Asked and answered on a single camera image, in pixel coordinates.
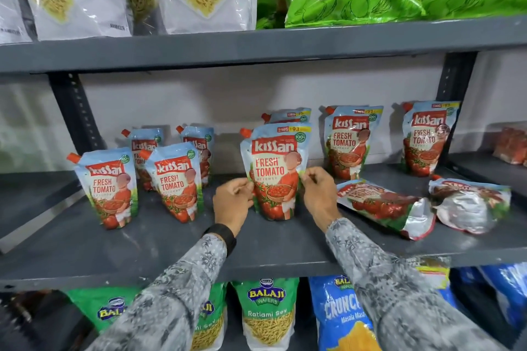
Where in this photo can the red snack packets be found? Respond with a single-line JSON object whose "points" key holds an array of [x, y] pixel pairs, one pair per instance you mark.
{"points": [[510, 145]]}

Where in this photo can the row of ketchup pouches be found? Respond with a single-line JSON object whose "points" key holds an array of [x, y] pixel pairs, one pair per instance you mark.
{"points": [[108, 186]]}

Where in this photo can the green sev snack packet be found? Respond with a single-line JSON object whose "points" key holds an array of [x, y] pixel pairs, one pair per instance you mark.
{"points": [[105, 307], [267, 309], [212, 318]]}

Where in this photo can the person's left hand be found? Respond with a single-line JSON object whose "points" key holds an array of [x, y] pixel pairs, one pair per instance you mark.
{"points": [[230, 202]]}

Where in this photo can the blue ketchup spout pouch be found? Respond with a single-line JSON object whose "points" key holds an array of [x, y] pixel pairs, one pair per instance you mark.
{"points": [[276, 165]]}

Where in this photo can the person's left forearm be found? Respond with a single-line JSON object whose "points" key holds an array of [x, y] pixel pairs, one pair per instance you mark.
{"points": [[173, 297]]}

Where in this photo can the black wristband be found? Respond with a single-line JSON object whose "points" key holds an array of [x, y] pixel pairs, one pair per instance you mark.
{"points": [[222, 235]]}

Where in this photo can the person's right forearm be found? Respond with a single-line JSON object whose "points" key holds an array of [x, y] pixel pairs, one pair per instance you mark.
{"points": [[391, 297]]}

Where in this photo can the person's right hand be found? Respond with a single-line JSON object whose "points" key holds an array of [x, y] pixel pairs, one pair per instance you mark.
{"points": [[323, 198]]}

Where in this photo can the person's right thumb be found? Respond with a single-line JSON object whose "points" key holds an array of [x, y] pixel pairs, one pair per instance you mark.
{"points": [[308, 186]]}

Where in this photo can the person's left thumb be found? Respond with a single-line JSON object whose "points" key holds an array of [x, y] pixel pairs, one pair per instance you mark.
{"points": [[249, 197]]}

